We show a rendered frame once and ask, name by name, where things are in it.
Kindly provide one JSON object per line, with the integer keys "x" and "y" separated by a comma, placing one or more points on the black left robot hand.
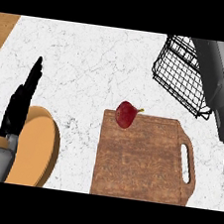
{"x": 17, "y": 108}

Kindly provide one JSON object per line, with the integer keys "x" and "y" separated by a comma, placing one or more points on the brown wooden cutting board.
{"x": 137, "y": 160}

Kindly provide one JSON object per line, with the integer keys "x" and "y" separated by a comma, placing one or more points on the red bell pepper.
{"x": 125, "y": 115}

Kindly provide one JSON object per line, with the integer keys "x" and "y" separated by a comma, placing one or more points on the orange round plate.
{"x": 36, "y": 144}

